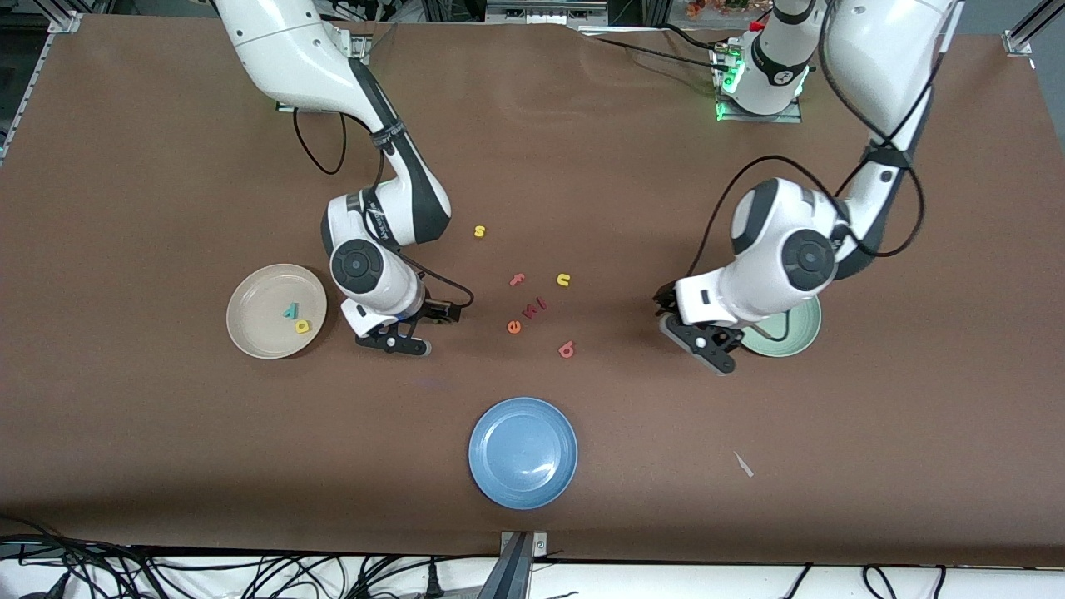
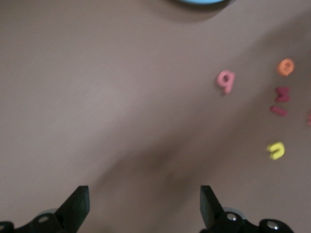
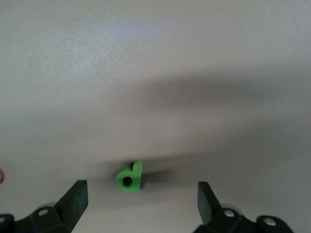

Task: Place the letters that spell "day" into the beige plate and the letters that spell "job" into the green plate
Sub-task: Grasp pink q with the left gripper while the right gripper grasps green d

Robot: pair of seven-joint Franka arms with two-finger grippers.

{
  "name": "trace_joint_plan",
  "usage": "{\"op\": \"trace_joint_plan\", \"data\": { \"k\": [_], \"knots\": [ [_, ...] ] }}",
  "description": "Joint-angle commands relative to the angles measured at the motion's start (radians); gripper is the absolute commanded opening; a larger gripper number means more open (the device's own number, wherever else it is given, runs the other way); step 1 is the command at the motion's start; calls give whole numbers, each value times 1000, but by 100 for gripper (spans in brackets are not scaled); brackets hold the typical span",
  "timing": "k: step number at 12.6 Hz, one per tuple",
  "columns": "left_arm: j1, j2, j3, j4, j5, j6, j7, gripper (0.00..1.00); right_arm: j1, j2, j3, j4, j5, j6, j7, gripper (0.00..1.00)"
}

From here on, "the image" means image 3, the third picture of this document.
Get green foam letter p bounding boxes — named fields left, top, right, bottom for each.
left=115, top=160, right=143, bottom=194

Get brown table cover sheet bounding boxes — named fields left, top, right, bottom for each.
left=0, top=0, right=311, bottom=233

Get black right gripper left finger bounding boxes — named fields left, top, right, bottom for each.
left=0, top=180, right=88, bottom=233

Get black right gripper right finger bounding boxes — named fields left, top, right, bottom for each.
left=193, top=181, right=295, bottom=233

